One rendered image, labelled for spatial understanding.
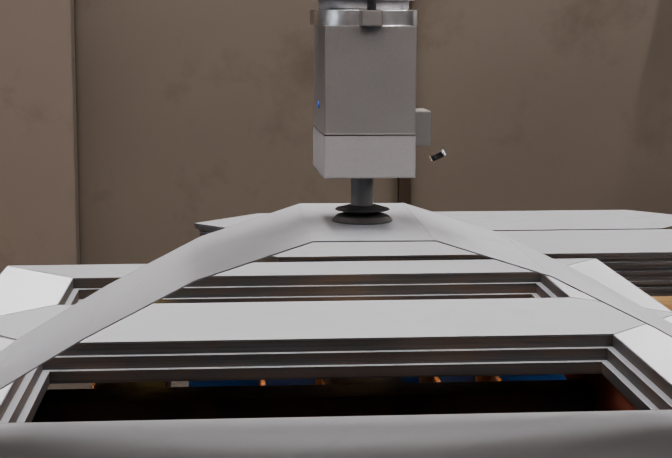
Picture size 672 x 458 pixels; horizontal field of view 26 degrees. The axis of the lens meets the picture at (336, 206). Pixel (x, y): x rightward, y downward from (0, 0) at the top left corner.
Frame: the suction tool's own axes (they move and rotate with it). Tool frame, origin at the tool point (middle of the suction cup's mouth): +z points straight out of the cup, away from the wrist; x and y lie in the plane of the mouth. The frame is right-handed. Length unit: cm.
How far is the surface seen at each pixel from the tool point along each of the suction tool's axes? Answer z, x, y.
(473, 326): 15.6, -16.1, 39.3
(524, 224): 16, -37, 106
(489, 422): 15.6, -10.8, 6.0
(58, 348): 6.2, 20.9, -6.4
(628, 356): 16.3, -28.9, 28.8
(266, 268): 16, 3, 74
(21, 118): 21, 65, 372
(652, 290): 21, -48, 81
